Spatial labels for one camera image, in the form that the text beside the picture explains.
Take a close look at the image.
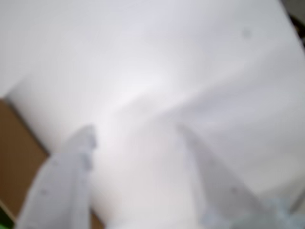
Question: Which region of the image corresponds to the green cube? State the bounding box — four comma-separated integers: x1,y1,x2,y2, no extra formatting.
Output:
0,207,15,229

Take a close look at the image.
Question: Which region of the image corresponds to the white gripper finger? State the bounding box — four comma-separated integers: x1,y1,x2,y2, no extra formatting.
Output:
16,124,98,229
176,124,271,229

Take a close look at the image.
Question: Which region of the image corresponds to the brown cardboard box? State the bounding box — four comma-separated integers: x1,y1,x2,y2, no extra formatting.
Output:
0,98,105,229

